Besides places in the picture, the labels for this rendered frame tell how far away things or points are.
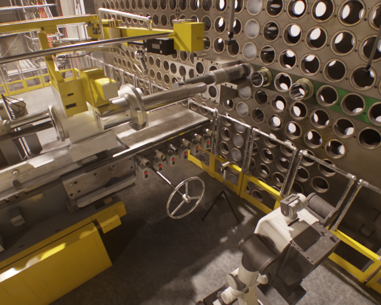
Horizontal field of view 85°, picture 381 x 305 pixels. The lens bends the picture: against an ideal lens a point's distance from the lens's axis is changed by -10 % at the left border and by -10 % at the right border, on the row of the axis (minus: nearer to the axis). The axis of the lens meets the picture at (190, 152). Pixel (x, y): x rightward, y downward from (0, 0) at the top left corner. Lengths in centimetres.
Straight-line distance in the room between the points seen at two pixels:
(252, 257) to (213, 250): 159
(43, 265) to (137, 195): 147
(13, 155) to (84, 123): 72
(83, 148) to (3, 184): 68
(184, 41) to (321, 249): 112
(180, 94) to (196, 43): 92
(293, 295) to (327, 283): 136
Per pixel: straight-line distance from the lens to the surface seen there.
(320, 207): 125
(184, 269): 245
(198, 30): 123
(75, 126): 201
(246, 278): 113
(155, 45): 131
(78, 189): 225
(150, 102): 192
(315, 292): 261
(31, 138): 254
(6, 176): 216
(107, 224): 212
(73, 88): 182
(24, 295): 241
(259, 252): 97
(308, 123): 310
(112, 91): 149
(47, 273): 227
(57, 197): 228
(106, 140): 204
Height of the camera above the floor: 217
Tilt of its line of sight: 35 degrees down
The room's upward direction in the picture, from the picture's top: straight up
